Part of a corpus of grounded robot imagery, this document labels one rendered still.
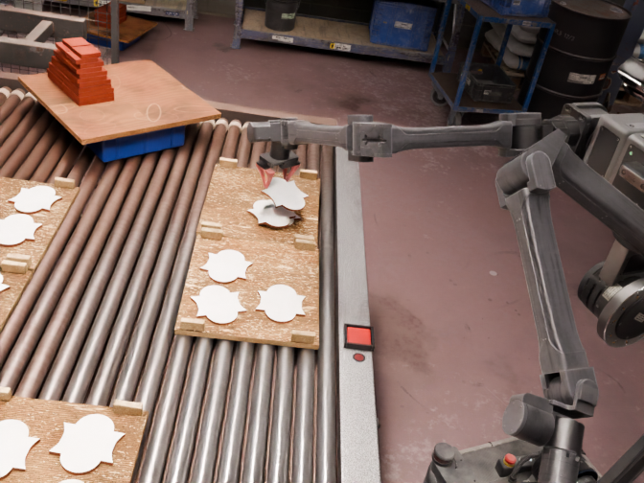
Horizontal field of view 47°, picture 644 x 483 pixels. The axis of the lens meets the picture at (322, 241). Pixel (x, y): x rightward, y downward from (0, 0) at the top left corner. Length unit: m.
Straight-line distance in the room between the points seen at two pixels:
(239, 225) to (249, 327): 0.44
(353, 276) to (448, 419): 1.14
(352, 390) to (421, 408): 1.33
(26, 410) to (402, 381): 1.85
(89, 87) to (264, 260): 0.89
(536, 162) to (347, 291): 0.87
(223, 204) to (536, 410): 1.32
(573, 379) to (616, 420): 2.15
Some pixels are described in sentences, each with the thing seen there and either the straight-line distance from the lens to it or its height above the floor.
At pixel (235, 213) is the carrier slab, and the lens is 2.22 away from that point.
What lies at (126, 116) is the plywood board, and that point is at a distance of 2.51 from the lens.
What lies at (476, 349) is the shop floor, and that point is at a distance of 3.42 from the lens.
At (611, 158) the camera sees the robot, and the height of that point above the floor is 1.45.
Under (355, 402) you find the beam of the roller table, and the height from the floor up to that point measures 0.91.
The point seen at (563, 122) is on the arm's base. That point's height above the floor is 1.48.
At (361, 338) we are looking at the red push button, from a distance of 1.86.
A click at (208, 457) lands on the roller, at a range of 1.56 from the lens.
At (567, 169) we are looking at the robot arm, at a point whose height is 1.58.
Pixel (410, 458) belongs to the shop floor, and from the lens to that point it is 2.87.
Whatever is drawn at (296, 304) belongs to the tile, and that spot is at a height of 0.94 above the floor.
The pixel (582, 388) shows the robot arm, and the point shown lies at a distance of 1.24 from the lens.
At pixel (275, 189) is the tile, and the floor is 1.02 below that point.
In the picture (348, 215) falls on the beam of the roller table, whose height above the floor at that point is 0.92.
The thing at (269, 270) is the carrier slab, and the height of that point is 0.94.
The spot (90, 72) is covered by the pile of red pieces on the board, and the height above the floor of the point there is 1.15.
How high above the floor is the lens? 2.14
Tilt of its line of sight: 34 degrees down
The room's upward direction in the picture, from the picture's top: 11 degrees clockwise
